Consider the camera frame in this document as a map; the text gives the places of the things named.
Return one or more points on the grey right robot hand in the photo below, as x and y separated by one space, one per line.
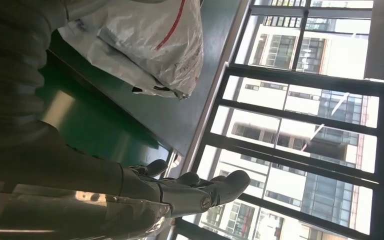
79 198

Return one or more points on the dark green table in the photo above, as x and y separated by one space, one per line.
172 112

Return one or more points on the pale building outside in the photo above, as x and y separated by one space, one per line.
328 149

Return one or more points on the black window frame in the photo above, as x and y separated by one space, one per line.
298 78

